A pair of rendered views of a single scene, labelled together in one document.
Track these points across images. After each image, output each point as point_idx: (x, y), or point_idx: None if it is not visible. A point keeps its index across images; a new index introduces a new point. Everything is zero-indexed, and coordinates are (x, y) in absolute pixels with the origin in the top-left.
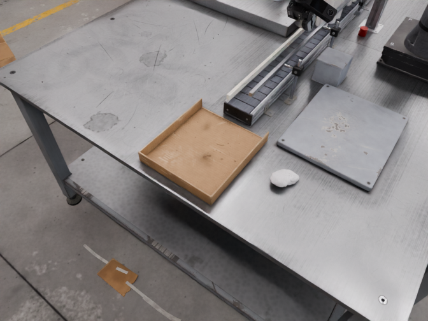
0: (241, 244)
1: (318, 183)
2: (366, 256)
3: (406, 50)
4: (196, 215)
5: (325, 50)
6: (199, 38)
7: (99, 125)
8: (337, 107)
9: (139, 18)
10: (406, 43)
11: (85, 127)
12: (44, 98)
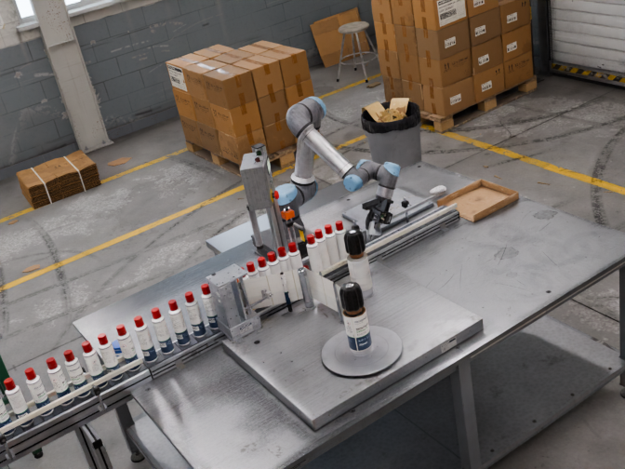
0: None
1: (419, 193)
2: (416, 174)
3: (307, 231)
4: None
5: None
6: (459, 270)
7: (546, 212)
8: None
9: (518, 291)
10: (303, 232)
11: (555, 211)
12: (591, 226)
